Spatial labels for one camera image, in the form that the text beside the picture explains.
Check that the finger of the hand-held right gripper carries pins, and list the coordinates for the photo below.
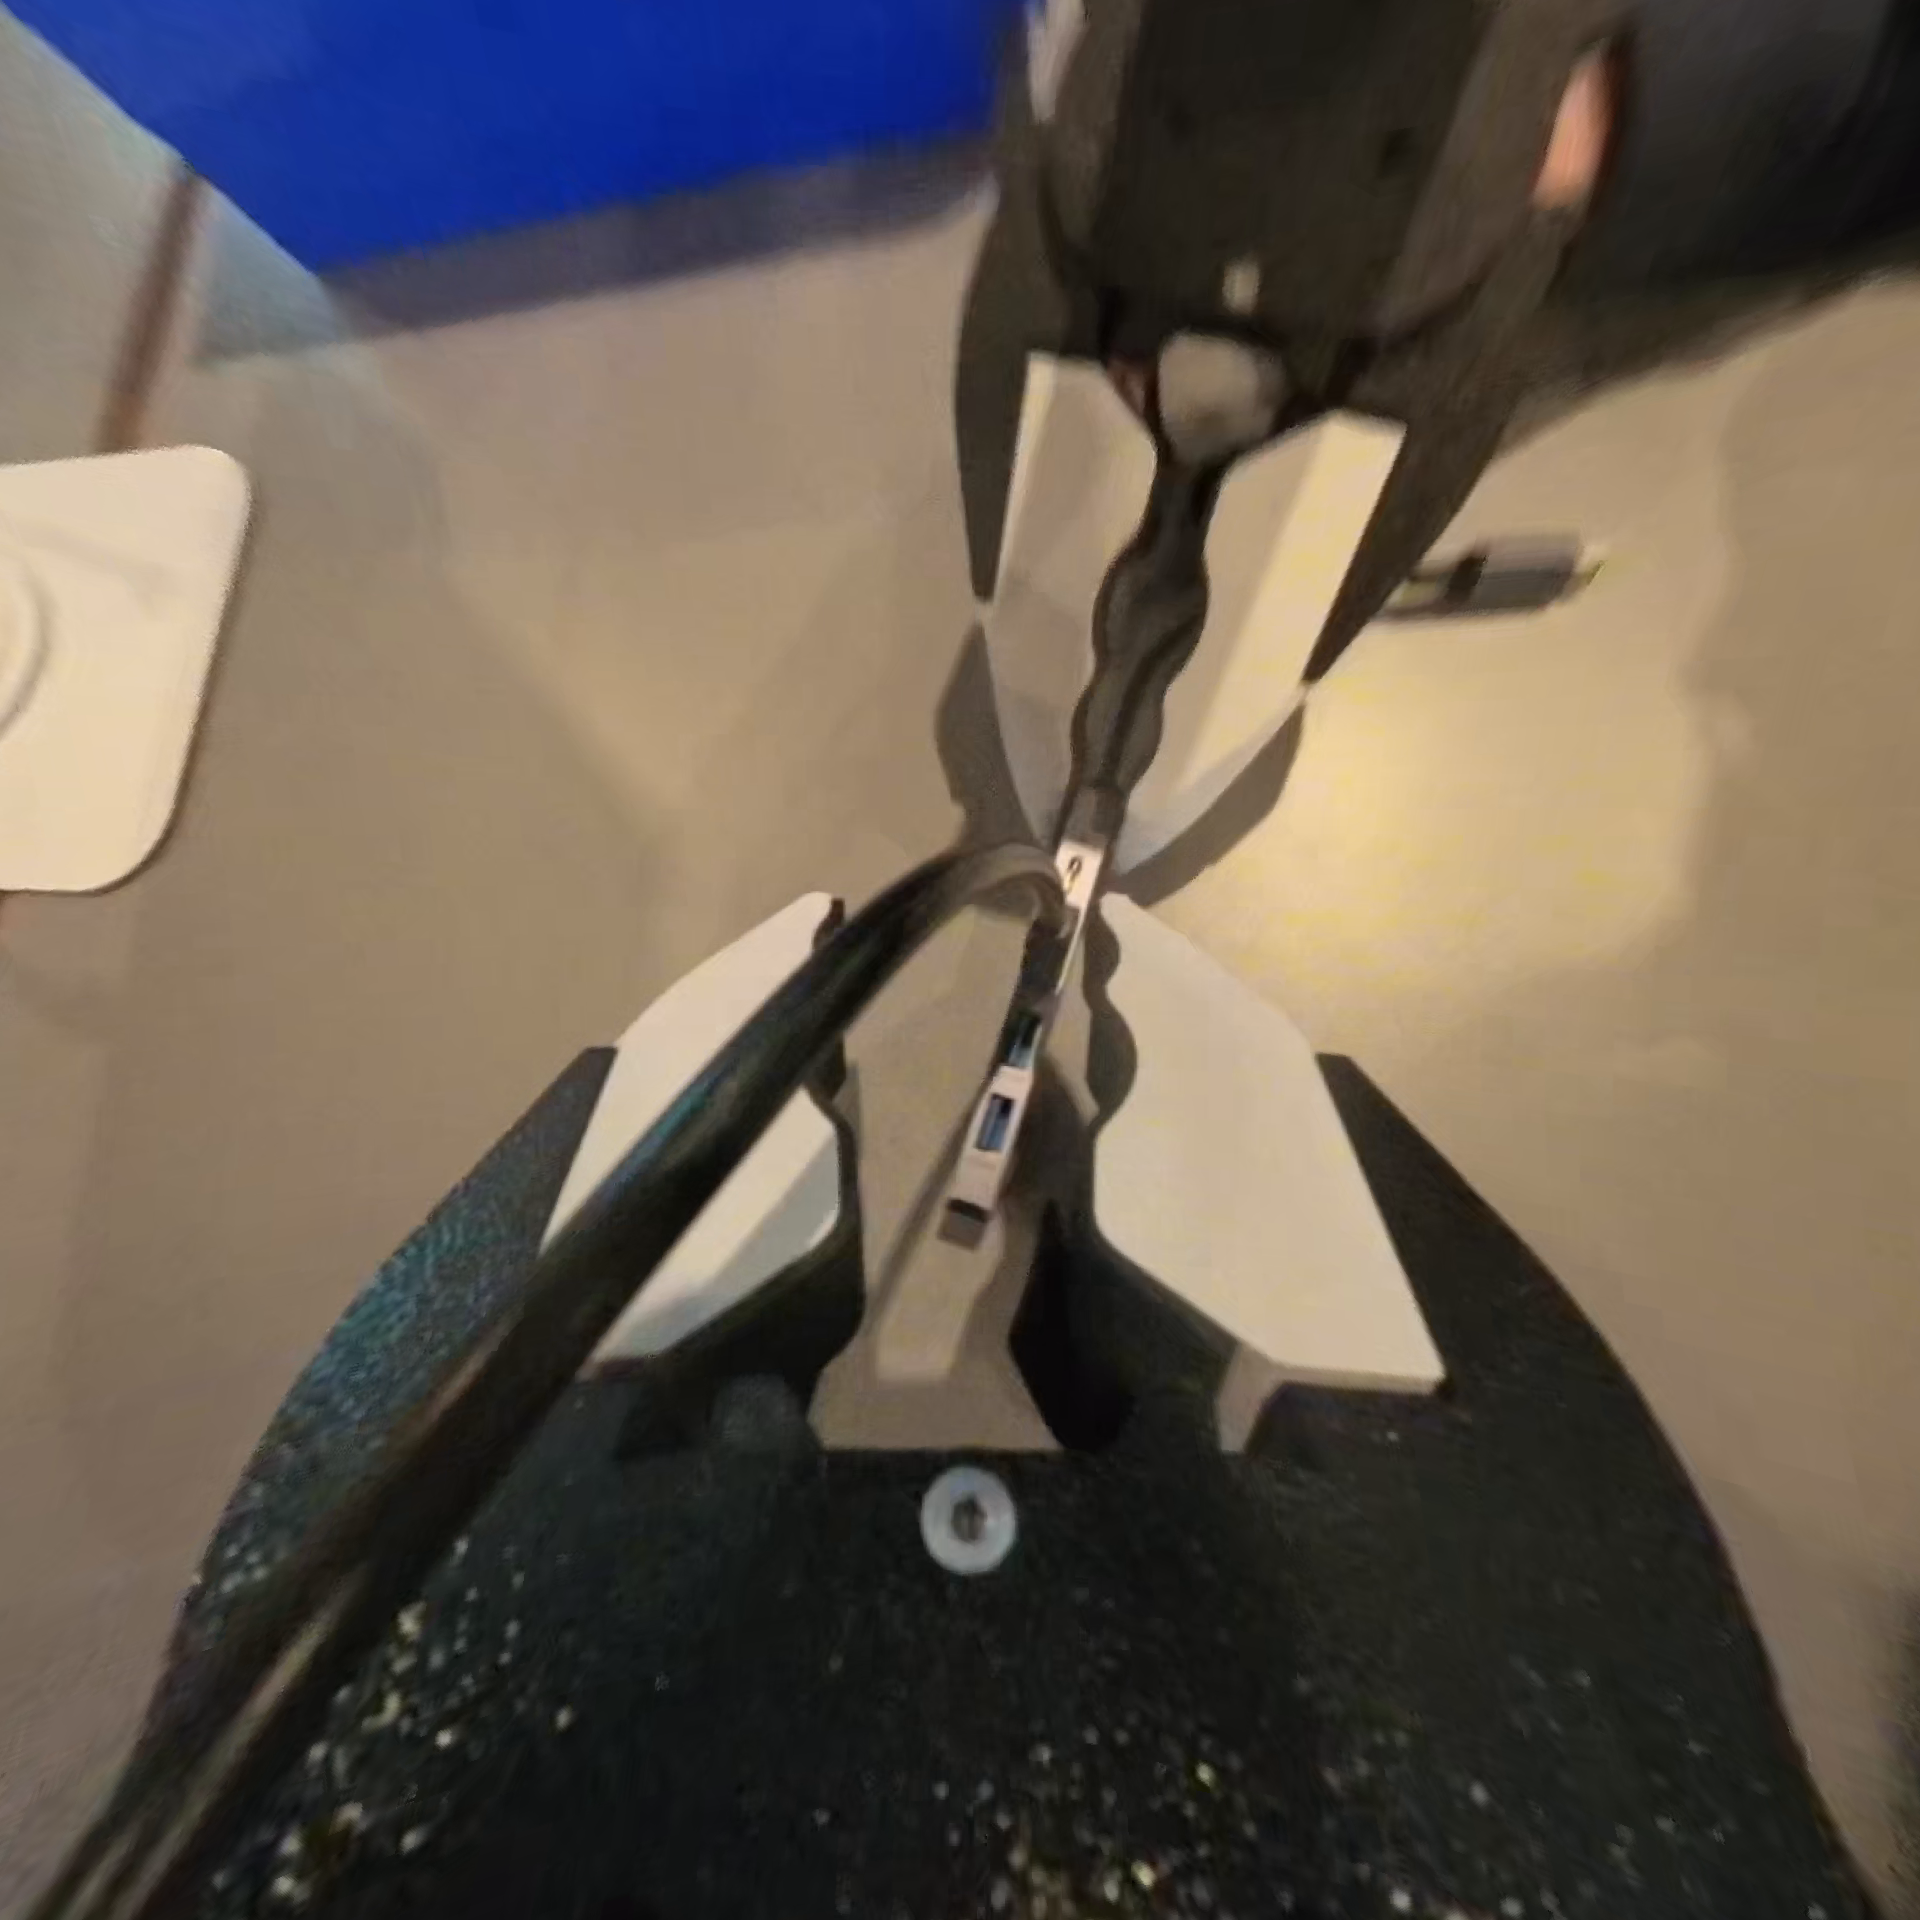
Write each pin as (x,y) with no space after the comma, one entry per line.
(1059,494)
(1289,571)

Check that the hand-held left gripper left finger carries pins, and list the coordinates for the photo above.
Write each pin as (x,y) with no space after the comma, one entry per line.
(662,1080)

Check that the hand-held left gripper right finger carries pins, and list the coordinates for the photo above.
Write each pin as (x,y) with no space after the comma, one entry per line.
(1259,1202)

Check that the black usb hub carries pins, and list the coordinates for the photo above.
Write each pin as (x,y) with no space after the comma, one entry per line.
(915,1277)

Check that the blue storage bin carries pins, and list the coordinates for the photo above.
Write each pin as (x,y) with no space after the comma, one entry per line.
(523,120)

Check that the person's right hand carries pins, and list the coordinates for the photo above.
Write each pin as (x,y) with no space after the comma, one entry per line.
(1576,135)

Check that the instruction board on white stand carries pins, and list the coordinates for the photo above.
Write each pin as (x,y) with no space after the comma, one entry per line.
(135,720)

